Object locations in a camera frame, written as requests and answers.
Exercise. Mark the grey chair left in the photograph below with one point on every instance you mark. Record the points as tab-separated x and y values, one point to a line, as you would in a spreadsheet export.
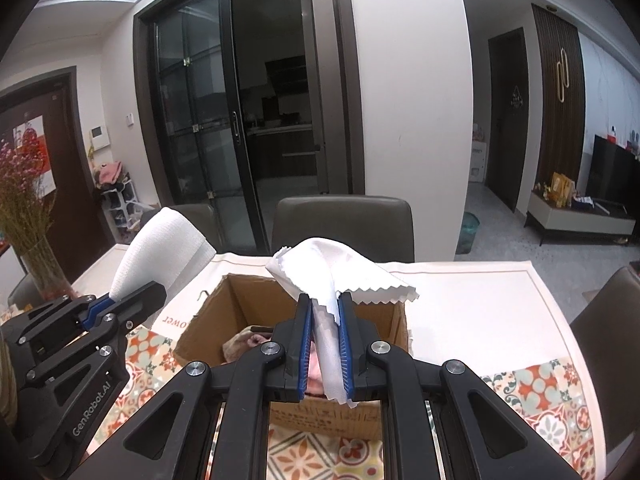
200	224

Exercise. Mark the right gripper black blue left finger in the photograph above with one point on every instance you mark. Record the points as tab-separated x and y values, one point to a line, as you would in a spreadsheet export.
211	422

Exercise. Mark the white shelf rack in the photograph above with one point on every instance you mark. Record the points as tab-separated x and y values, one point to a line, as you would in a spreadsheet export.
123	209

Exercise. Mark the dark wooden entrance door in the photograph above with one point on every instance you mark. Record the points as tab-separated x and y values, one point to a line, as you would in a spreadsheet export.
47	106

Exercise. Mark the colourful patterned table runner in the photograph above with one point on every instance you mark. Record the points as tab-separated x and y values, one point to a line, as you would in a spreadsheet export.
547	396

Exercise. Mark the teal waste bin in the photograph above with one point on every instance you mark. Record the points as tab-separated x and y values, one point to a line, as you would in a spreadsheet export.
469	227

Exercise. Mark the low tv cabinet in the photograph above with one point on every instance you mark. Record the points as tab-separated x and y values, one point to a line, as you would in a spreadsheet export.
579	226

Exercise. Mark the white zigzag-edged cloth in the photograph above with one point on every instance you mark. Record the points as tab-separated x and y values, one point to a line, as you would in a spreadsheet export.
323	269

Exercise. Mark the glass vase with dried flowers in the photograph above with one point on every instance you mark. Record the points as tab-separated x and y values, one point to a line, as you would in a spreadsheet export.
26	217

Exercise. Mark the white intercom panel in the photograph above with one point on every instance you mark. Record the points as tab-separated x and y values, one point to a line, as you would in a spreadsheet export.
99	138

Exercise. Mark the pink fluffy folded towel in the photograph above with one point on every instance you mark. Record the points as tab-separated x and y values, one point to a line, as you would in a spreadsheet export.
314	377

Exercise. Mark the pink fleece cloth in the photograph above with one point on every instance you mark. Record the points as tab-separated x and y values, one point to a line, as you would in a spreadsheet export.
248	338

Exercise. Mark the grey chair right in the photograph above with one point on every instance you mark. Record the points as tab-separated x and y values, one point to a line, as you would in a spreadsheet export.
607	333

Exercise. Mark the brown cardboard box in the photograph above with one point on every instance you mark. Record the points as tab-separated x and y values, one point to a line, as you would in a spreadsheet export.
243	300

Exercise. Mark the glass sliding door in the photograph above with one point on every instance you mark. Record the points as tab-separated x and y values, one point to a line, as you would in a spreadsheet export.
246	102

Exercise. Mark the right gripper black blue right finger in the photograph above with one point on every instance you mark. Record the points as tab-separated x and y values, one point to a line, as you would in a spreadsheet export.
438	421

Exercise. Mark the black television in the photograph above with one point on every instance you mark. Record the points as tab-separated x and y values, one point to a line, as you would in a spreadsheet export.
614	176

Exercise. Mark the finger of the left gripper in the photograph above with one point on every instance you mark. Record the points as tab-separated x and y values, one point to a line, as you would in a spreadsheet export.
111	324
52	325

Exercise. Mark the grey chair behind table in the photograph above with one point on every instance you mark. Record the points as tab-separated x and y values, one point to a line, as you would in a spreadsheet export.
379	228

